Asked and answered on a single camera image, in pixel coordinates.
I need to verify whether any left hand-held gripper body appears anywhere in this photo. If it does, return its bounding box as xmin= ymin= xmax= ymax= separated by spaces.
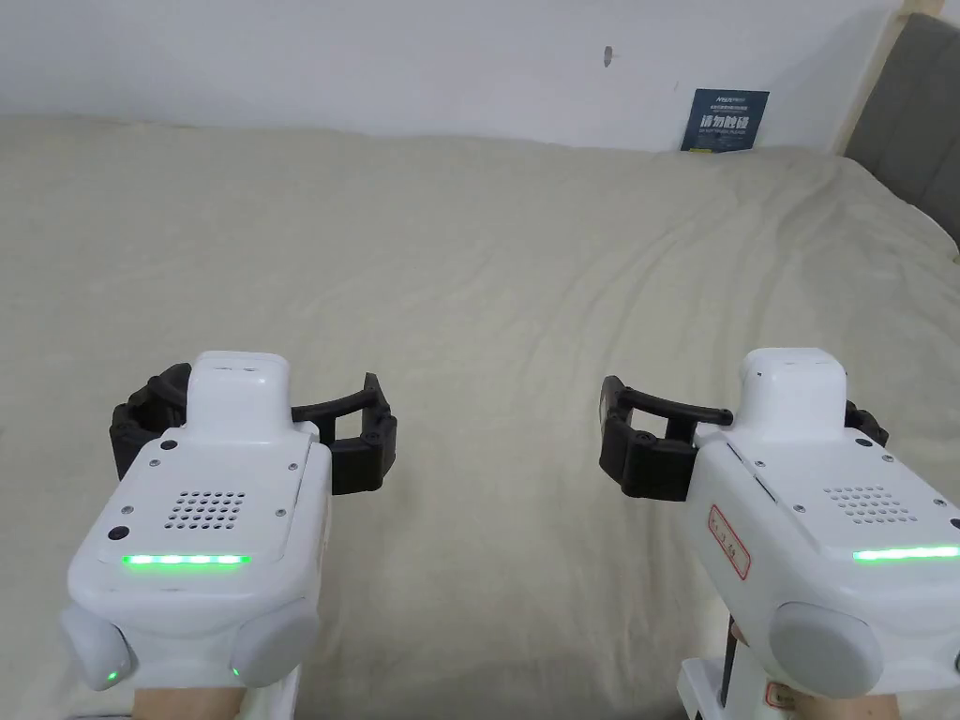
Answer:
xmin=59 ymin=350 xmax=333 ymax=720

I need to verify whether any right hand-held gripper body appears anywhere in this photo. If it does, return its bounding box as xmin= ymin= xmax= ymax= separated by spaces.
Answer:
xmin=678 ymin=345 xmax=960 ymax=720

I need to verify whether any person's right hand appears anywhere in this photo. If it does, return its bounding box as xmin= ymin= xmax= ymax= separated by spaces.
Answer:
xmin=847 ymin=693 xmax=901 ymax=720

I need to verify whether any person's left hand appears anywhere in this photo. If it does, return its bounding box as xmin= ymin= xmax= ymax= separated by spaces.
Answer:
xmin=132 ymin=674 xmax=249 ymax=720

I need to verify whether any bed with beige sheet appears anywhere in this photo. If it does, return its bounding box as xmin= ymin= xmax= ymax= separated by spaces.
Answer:
xmin=0 ymin=112 xmax=960 ymax=720

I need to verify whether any grey padded headboard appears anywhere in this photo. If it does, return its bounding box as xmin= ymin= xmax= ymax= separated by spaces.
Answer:
xmin=833 ymin=0 xmax=960 ymax=255

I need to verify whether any dark blue sign card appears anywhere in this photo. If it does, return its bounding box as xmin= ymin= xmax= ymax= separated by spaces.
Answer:
xmin=680 ymin=88 xmax=772 ymax=155

